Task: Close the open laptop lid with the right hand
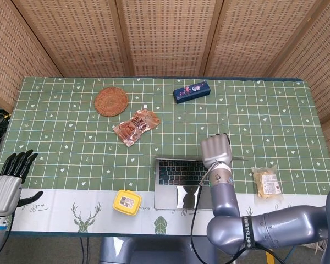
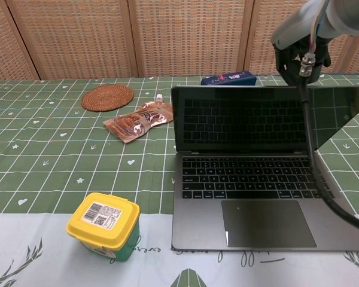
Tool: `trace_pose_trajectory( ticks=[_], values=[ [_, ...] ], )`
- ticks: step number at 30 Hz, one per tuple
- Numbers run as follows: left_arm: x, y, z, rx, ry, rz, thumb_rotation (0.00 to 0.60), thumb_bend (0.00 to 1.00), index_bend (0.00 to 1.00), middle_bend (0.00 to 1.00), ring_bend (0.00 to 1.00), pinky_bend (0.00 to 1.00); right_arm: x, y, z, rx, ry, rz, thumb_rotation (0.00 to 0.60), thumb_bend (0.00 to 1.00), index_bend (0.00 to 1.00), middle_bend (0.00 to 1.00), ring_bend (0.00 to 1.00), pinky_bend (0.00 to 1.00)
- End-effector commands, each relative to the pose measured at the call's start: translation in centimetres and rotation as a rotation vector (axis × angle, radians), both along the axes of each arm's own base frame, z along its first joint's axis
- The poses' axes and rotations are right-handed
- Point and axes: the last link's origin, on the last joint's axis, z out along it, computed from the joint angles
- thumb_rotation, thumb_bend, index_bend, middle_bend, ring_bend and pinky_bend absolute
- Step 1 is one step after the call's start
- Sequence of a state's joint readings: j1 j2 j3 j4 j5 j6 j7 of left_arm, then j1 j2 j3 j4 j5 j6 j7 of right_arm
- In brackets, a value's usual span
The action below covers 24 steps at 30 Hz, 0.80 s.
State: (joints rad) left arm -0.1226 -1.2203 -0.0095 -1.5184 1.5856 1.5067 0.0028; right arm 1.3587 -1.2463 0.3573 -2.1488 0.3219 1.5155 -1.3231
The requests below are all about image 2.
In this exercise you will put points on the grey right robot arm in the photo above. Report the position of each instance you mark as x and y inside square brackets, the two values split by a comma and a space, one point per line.
[347, 15]

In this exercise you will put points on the brown snack spout pouch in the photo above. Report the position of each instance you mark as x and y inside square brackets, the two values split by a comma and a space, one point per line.
[134, 123]

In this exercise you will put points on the dark blue printed box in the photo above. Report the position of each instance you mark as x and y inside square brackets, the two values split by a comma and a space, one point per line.
[227, 79]

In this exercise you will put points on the green checked tablecloth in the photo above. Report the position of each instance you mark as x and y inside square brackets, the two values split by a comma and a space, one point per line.
[48, 149]

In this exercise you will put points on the green tub with yellow lid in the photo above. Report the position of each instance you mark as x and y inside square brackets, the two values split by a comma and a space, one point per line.
[103, 221]

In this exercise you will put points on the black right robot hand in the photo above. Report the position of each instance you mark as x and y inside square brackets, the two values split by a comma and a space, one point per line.
[290, 64]

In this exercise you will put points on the silver laptop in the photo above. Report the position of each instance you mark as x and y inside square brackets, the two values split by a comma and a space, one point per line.
[257, 221]

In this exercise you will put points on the round woven rattan coaster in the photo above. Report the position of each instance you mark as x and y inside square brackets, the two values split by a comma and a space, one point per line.
[107, 97]

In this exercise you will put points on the woven rattan cabinet door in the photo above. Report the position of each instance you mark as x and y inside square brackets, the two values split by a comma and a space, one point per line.
[263, 18]
[188, 27]
[77, 39]
[0, 51]

